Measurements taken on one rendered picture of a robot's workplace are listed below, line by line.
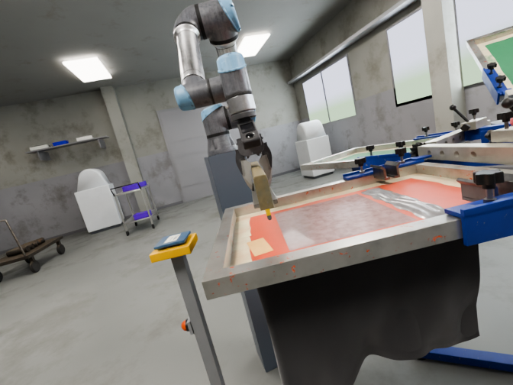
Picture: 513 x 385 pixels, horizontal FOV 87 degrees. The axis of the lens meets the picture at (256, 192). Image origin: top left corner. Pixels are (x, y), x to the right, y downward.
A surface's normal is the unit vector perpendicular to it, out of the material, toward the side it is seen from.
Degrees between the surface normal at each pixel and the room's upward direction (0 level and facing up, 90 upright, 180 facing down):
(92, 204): 90
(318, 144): 90
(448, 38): 90
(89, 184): 90
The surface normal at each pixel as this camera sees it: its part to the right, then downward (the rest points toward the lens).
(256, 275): 0.04, 0.17
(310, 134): 0.22, -0.07
